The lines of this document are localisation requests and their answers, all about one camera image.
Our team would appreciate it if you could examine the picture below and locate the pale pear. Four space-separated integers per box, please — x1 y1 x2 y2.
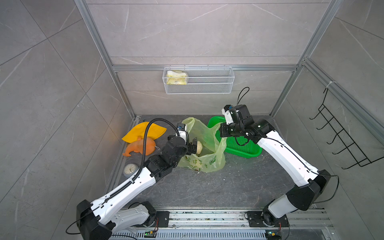
196 141 203 155

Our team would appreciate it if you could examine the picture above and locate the yellow-green plastic bag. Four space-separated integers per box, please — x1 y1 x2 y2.
178 117 227 173

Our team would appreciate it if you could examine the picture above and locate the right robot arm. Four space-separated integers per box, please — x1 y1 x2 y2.
219 119 331 227

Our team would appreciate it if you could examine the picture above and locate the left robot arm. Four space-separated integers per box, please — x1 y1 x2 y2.
76 136 202 240

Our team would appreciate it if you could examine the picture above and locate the green plastic basket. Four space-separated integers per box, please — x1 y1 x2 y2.
207 116 262 159

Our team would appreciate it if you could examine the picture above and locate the yellow bucket hat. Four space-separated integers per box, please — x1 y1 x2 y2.
122 122 167 144

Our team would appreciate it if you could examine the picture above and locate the orange plush toy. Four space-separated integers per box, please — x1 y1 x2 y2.
123 136 156 157

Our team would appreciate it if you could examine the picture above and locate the yellow packet in basket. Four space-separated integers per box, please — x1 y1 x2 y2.
166 70 189 85

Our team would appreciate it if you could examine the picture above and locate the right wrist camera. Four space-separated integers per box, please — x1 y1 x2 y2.
222 105 251 125

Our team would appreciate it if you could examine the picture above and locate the white wire wall basket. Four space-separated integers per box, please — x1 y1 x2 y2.
162 67 235 95

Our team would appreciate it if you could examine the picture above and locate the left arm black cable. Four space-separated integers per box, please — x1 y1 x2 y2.
131 117 181 182

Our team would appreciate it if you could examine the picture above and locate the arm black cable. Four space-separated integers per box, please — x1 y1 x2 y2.
131 117 181 182
311 173 340 205

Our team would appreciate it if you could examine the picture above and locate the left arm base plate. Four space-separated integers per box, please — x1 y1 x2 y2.
141 211 170 228

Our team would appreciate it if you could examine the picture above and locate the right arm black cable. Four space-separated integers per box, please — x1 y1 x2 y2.
311 173 340 205

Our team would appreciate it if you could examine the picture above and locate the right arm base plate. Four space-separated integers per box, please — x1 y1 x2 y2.
244 210 290 228

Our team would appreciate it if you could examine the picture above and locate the metal mounting rail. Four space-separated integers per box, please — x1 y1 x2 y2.
111 209 339 240

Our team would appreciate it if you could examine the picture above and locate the black wall hook rack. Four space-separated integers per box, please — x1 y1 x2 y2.
309 88 384 170

